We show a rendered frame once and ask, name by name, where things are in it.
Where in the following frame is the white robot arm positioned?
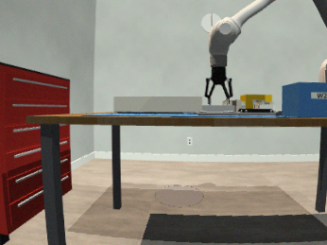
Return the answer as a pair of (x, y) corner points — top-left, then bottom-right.
(209, 0), (327, 83)

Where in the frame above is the blue open-top bin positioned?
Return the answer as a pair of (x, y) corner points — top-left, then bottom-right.
(282, 82), (327, 117)

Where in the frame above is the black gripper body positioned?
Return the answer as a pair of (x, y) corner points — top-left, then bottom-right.
(211, 66), (227, 85)

